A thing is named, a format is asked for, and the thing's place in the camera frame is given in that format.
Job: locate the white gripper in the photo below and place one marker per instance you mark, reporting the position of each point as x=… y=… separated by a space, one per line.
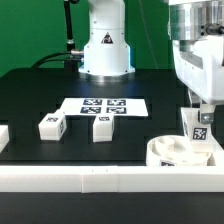
x=202 y=71

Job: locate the white round stool seat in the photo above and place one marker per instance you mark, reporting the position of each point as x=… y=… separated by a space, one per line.
x=174 y=150

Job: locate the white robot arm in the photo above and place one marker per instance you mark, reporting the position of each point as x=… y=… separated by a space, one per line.
x=196 y=29

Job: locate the white tag sheet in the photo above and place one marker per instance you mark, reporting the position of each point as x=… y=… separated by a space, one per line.
x=93 y=106

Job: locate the white right fence rail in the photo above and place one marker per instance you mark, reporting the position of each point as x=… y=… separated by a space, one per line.
x=217 y=155

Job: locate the white fence rail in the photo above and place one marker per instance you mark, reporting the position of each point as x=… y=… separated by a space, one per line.
x=4 y=137
x=111 y=179
x=217 y=155

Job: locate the white front fence rail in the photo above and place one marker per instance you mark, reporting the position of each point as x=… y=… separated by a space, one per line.
x=111 y=179

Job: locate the white left fence rail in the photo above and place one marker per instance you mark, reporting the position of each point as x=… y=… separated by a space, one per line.
x=4 y=137

